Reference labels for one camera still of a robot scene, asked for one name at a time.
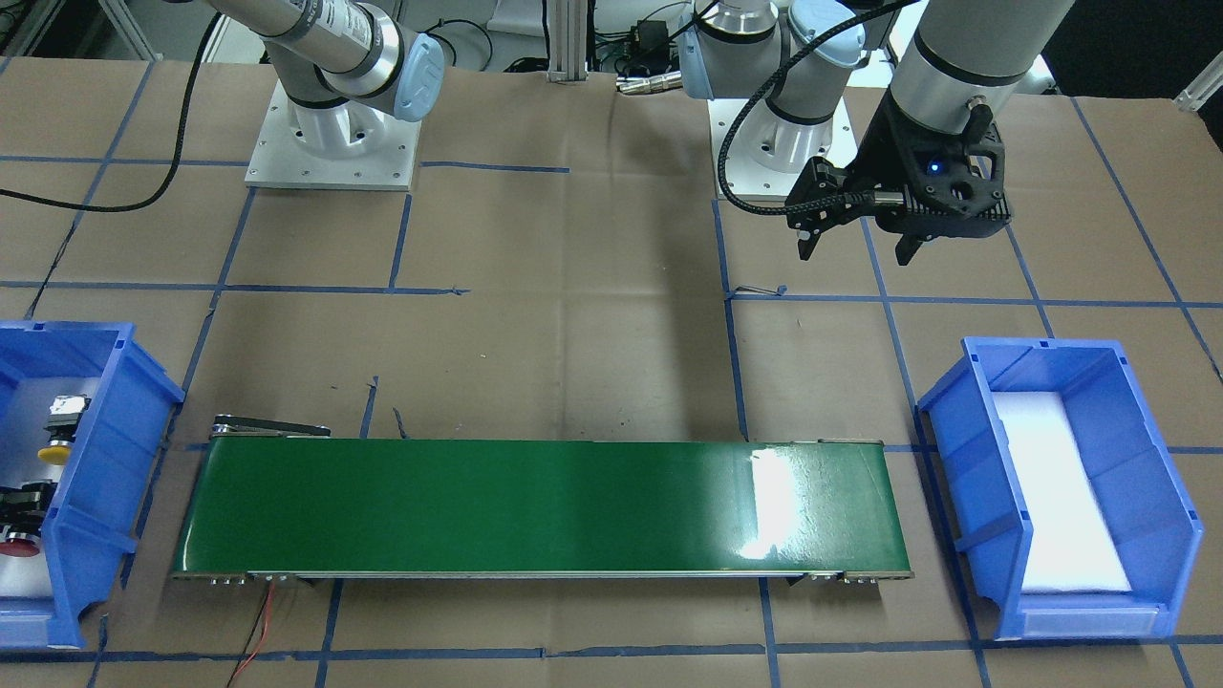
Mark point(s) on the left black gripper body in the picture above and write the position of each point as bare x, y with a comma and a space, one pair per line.
887, 160

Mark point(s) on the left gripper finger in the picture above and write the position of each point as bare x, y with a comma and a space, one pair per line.
807, 241
907, 247

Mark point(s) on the red mushroom push button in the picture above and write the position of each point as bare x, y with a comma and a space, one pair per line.
18, 542

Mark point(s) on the yellow mushroom push button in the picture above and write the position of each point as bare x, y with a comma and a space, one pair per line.
64, 417

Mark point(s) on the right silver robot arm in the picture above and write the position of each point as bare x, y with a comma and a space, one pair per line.
353, 53

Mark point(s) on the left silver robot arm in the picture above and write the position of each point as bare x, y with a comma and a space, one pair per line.
798, 60

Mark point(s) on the blue plastic bin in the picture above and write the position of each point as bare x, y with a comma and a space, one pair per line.
1072, 514
89, 529

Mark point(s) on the green conveyor belt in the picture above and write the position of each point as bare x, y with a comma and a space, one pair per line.
317, 507

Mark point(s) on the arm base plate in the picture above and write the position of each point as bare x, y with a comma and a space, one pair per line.
347, 147
767, 154

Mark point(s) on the aluminium frame post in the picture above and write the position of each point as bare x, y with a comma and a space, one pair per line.
568, 37

